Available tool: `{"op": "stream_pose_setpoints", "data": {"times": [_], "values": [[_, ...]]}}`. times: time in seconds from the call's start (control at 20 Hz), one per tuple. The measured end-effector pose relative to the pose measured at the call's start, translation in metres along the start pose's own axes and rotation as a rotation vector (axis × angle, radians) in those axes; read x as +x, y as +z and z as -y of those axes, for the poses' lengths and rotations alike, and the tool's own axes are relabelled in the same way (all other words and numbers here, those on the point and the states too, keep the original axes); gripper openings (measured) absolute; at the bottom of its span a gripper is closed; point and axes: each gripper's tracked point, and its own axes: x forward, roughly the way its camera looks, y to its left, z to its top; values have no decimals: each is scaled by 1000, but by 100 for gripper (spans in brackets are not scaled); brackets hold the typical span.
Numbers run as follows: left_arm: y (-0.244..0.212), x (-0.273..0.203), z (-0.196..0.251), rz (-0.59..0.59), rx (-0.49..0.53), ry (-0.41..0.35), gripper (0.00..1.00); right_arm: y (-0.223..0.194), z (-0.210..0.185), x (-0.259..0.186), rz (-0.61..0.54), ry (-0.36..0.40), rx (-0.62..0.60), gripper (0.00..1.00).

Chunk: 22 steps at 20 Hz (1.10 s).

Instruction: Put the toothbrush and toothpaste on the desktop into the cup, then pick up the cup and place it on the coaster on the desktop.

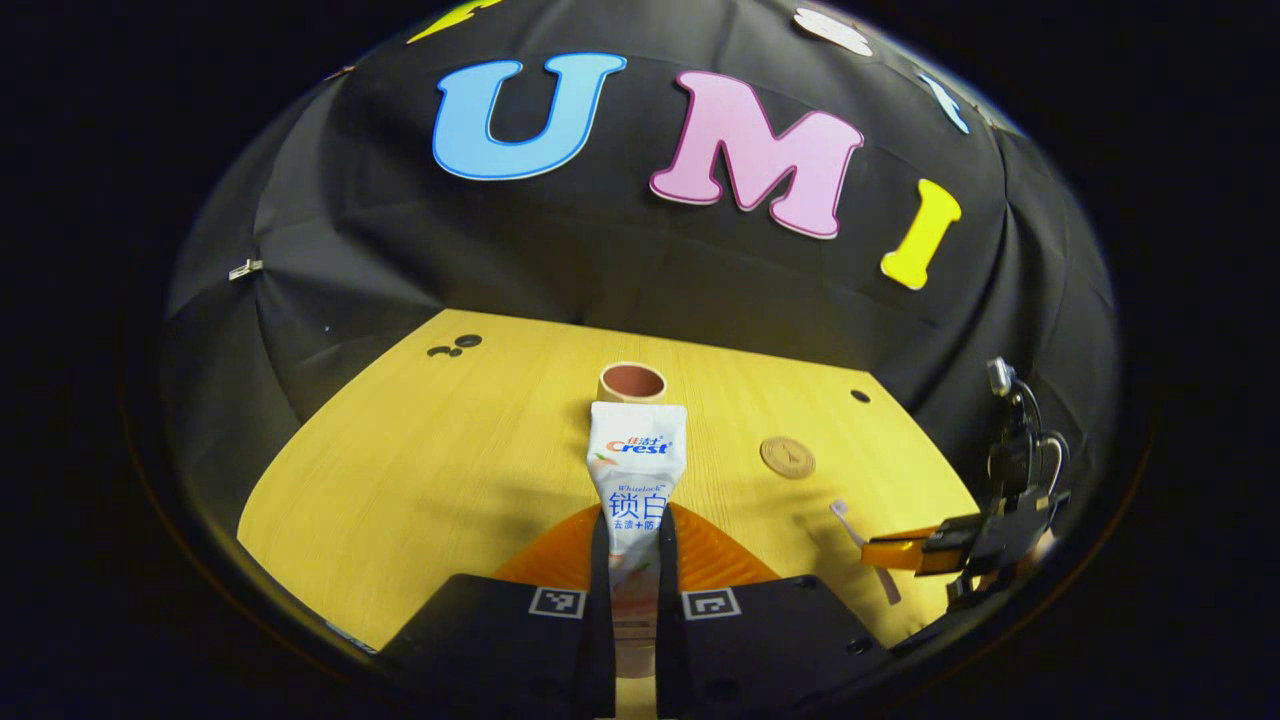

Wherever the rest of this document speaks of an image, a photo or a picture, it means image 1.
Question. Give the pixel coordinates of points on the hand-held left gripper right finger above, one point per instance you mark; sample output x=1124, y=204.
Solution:
x=760, y=640

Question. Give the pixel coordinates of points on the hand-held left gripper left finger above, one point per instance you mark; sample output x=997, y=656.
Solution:
x=490, y=640

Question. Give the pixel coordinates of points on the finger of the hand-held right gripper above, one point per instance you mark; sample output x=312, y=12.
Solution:
x=900, y=552

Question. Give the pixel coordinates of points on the white toothbrush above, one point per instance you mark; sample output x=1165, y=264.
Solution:
x=858, y=540

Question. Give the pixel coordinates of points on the round brown coaster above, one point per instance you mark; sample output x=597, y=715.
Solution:
x=787, y=458

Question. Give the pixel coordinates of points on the white toothpaste tube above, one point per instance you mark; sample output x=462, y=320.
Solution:
x=636, y=470

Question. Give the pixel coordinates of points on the beige cup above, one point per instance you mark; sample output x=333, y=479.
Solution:
x=632, y=382

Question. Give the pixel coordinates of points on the wooden desktop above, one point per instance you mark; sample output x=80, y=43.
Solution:
x=450, y=470

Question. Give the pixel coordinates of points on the black backdrop cloth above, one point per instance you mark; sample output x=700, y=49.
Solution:
x=600, y=260

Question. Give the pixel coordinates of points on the silver metal clip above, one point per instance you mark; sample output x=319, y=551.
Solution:
x=245, y=268

